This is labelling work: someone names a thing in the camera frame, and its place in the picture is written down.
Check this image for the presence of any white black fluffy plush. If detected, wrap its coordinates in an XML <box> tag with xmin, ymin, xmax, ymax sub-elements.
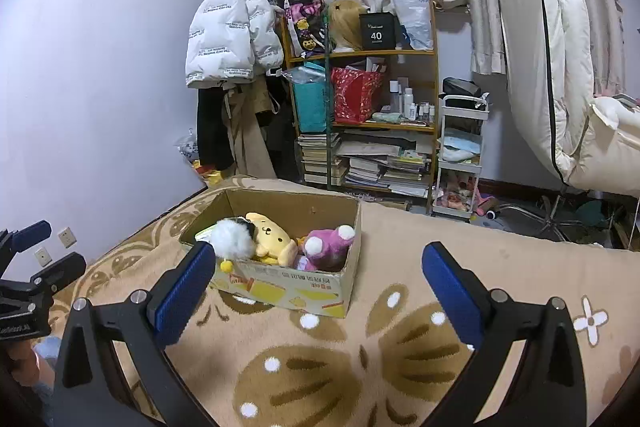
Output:
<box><xmin>206</xmin><ymin>217</ymin><xmax>257</xmax><ymax>274</ymax></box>

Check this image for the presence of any stack of books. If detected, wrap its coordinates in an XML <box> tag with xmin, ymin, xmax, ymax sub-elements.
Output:
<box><xmin>297</xmin><ymin>124</ymin><xmax>434</xmax><ymax>199</ymax></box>

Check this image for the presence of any pink plush bear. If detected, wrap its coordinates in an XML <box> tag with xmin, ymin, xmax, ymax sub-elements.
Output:
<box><xmin>294</xmin><ymin>225</ymin><xmax>356</xmax><ymax>272</ymax></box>

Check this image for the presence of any teal bag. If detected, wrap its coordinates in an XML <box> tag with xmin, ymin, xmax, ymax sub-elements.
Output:
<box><xmin>291</xmin><ymin>66</ymin><xmax>326</xmax><ymax>133</ymax></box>

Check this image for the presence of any open cardboard box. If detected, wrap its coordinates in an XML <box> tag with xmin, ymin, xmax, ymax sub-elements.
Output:
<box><xmin>180</xmin><ymin>187</ymin><xmax>361</xmax><ymax>319</ymax></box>

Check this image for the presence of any red patterned bag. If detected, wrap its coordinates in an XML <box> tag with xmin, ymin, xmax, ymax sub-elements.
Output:
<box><xmin>331</xmin><ymin>67</ymin><xmax>384</xmax><ymax>124</ymax></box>

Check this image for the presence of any white puffer jacket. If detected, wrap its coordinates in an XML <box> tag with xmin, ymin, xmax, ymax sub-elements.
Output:
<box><xmin>186</xmin><ymin>0</ymin><xmax>284</xmax><ymax>89</ymax></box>

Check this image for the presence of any black 40 box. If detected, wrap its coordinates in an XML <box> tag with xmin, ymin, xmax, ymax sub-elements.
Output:
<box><xmin>359</xmin><ymin>12</ymin><xmax>396</xmax><ymax>50</ymax></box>

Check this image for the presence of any wall socket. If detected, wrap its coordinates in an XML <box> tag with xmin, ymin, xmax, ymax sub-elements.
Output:
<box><xmin>58</xmin><ymin>227</ymin><xmax>77</xmax><ymax>248</ymax></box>
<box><xmin>34</xmin><ymin>247</ymin><xmax>52</xmax><ymax>268</ymax></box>

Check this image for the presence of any wooden bookshelf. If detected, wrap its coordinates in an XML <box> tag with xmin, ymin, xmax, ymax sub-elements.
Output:
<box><xmin>281</xmin><ymin>0</ymin><xmax>439</xmax><ymax>204</ymax></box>

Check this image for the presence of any white rolling cart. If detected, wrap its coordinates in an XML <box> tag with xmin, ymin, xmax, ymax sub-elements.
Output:
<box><xmin>432</xmin><ymin>92</ymin><xmax>489</xmax><ymax>221</ymax></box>

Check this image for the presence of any person's left hand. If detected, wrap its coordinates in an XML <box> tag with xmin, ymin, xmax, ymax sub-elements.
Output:
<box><xmin>6</xmin><ymin>340</ymin><xmax>41</xmax><ymax>387</ymax></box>

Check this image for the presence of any yellow plush dog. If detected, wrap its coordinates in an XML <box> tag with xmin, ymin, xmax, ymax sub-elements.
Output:
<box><xmin>245</xmin><ymin>212</ymin><xmax>298</xmax><ymax>268</ymax></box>

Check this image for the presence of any blonde wig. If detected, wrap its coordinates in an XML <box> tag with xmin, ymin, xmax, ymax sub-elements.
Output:
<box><xmin>329</xmin><ymin>0</ymin><xmax>368</xmax><ymax>51</ymax></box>

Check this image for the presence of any beige hanging coat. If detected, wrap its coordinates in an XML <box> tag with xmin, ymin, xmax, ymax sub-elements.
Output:
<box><xmin>224</xmin><ymin>75</ymin><xmax>277</xmax><ymax>179</ymax></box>

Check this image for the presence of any green tissue pack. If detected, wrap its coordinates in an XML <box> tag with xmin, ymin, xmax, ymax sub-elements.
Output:
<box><xmin>194</xmin><ymin>225</ymin><xmax>216</xmax><ymax>244</ymax></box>

